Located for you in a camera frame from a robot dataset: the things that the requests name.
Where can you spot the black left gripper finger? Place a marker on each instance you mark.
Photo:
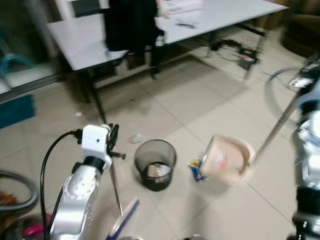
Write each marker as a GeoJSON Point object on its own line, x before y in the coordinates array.
{"type": "Point", "coordinates": [109, 137]}
{"type": "Point", "coordinates": [116, 135]}

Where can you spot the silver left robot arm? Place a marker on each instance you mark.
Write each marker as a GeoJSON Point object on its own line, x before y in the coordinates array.
{"type": "Point", "coordinates": [80, 192]}

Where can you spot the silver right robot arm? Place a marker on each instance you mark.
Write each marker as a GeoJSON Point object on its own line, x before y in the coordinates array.
{"type": "Point", "coordinates": [311, 150]}

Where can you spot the crumpled white paper scrap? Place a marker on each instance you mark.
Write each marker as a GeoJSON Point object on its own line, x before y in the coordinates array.
{"type": "Point", "coordinates": [136, 139]}

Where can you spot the black mesh waste bin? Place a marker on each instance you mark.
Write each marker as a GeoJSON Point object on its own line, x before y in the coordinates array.
{"type": "Point", "coordinates": [155, 165]}

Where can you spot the dark brown armchair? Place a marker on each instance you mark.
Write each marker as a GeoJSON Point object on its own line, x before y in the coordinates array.
{"type": "Point", "coordinates": [302, 27]}

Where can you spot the blue and yellow wrapper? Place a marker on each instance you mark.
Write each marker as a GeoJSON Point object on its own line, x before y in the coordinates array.
{"type": "Point", "coordinates": [195, 170]}

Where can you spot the blue box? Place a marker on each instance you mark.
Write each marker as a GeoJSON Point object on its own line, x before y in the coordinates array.
{"type": "Point", "coordinates": [15, 111]}

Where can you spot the white table with black legs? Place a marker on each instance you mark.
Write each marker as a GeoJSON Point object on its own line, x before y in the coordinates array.
{"type": "Point", "coordinates": [215, 22]}

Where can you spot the pink plastic object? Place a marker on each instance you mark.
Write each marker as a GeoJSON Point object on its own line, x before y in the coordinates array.
{"type": "Point", "coordinates": [32, 231]}

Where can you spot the teal plastic chair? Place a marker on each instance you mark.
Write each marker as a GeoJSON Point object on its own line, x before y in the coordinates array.
{"type": "Point", "coordinates": [11, 62]}

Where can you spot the white papers stack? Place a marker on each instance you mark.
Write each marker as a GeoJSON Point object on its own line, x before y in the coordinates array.
{"type": "Point", "coordinates": [181, 7]}

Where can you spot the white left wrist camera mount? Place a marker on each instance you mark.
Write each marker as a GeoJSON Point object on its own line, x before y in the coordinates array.
{"type": "Point", "coordinates": [94, 140]}

